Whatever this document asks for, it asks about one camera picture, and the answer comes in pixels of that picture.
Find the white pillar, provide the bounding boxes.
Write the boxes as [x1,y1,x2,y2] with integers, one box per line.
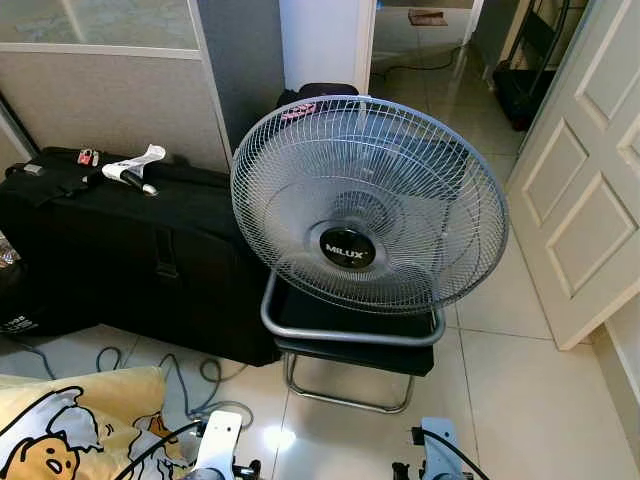
[279,0,377,98]

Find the white panelled door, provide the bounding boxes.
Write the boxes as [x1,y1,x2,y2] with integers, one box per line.
[504,0,640,352]

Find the frosted glass window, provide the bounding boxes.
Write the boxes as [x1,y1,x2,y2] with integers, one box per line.
[0,0,203,58]

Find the white handled tool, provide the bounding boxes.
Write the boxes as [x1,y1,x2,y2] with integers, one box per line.
[102,144,167,197]

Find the black bag white print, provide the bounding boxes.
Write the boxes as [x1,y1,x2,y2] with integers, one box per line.
[0,235,101,338]

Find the large black suitcase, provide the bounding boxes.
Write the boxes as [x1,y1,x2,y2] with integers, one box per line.
[0,147,283,367]

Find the black stool chrome legs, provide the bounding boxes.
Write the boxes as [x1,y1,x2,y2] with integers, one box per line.
[272,280,446,416]

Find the yellow cartoon egg blanket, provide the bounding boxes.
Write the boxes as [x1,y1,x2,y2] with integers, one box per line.
[0,366,187,480]

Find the black wheeled cart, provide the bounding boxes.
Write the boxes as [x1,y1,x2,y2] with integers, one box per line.
[491,0,572,132]

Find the small brown floor mat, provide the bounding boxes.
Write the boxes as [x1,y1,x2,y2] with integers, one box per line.
[407,9,449,27]

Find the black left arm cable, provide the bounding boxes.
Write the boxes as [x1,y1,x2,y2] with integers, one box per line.
[113,419,207,480]

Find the grey floor cable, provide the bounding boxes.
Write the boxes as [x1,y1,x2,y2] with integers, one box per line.
[93,343,257,429]

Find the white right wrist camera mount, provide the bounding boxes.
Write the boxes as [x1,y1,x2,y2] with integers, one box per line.
[419,417,462,480]

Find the grey Milux floor fan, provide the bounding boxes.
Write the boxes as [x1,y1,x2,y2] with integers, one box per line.
[230,95,511,348]

